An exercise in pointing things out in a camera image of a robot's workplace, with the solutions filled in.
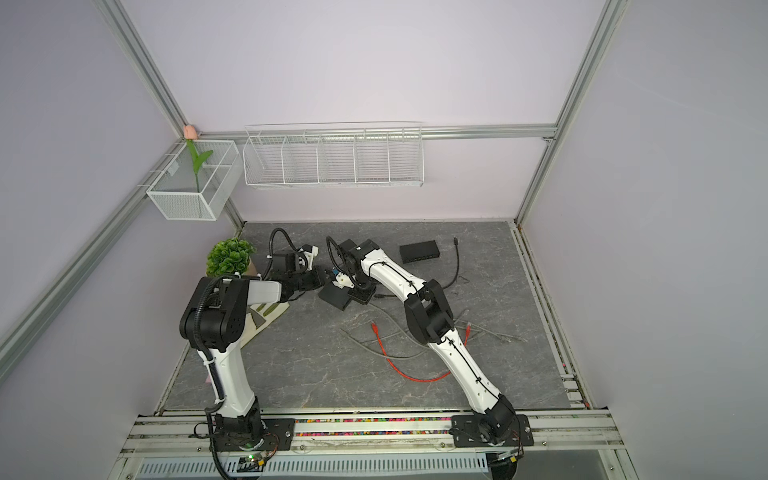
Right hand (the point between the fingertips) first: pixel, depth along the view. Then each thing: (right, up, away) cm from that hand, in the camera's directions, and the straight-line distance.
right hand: (366, 298), depth 98 cm
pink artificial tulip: (-52, +44, -7) cm, 68 cm away
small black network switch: (+17, +15, +12) cm, 26 cm away
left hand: (-9, +8, +1) cm, 12 cm away
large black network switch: (-9, 0, 0) cm, 9 cm away
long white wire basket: (-8, +48, -1) cm, 49 cm away
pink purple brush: (-42, -20, -17) cm, 49 cm away
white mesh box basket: (-56, +34, -11) cm, 66 cm away
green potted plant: (-40, +14, -9) cm, 44 cm away
